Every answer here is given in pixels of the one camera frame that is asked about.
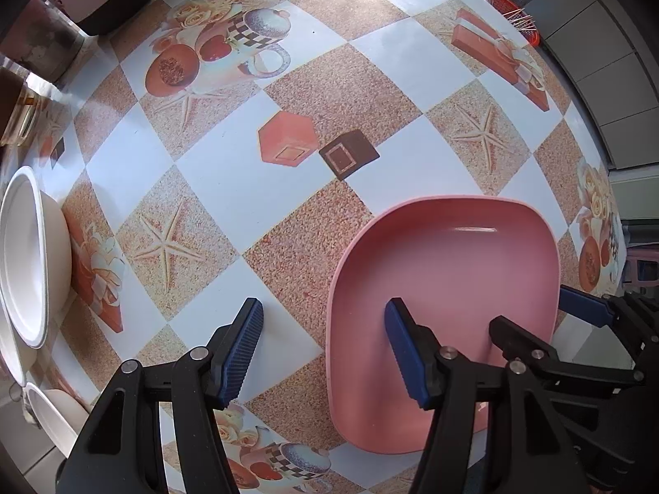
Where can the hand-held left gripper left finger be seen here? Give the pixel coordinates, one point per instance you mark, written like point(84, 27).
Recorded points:
point(242, 355)

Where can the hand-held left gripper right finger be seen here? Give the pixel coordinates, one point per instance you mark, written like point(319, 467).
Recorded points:
point(404, 350)

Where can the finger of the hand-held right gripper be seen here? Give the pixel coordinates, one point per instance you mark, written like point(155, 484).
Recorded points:
point(520, 339)
point(582, 306)

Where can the pink square plate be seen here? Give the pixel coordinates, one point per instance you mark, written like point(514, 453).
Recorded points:
point(463, 267)

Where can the purple plastic stool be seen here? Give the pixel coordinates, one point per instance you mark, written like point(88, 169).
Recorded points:
point(643, 267)

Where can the printed checkered tablecloth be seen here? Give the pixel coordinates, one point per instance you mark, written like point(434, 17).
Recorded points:
point(216, 175)

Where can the red plastic basket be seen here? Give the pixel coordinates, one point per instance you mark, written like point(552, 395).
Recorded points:
point(525, 28)

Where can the glass with amber liquid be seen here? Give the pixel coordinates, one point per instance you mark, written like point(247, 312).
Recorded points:
point(20, 113)

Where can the clear glass jar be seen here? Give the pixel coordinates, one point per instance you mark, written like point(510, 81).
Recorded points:
point(46, 41)

